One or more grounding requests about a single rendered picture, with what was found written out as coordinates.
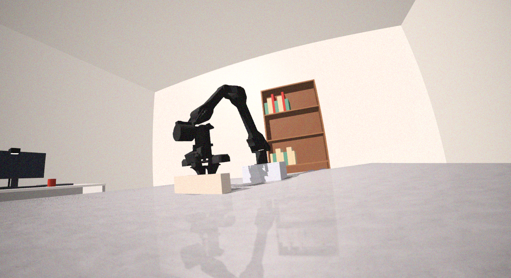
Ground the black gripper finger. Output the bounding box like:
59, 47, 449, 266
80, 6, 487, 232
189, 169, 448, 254
190, 166, 206, 175
205, 164, 221, 174

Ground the beige power strip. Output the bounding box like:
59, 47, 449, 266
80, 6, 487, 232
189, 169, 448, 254
174, 173, 232, 194

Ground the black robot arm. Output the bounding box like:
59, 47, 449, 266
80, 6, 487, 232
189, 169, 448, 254
172, 84, 271, 165

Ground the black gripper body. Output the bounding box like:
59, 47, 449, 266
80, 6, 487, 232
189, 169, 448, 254
182, 140, 230, 167

